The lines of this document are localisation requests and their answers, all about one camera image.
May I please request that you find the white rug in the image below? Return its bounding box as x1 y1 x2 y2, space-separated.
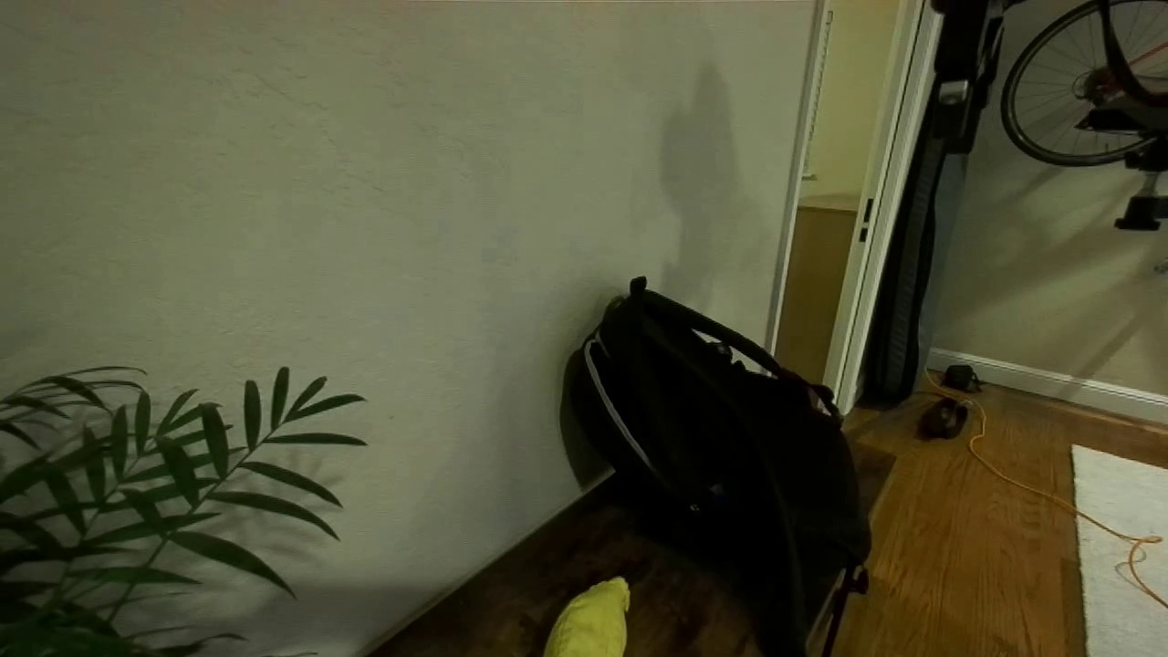
1070 443 1168 657

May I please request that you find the bicycle wheel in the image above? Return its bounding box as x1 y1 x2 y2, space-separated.
997 0 1168 173

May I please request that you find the black backpack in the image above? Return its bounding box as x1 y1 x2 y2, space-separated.
568 275 877 657

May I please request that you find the dark brown shoe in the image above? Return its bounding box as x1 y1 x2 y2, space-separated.
918 394 975 444

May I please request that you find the green palm plant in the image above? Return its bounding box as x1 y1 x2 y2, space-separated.
0 363 369 657

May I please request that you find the orange floor cable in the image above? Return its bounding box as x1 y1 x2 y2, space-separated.
964 399 1168 612

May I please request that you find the small black floor object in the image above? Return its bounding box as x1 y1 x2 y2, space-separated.
942 363 987 399

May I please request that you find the yellow banana-shaped Bananagrams pouch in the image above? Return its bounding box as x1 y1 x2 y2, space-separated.
541 572 636 657

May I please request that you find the white door frame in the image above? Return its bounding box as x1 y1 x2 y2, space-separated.
763 0 951 413

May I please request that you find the tall black bag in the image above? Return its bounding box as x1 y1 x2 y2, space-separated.
858 0 1014 413

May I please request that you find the white baseboard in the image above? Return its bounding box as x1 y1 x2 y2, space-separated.
926 347 1168 429

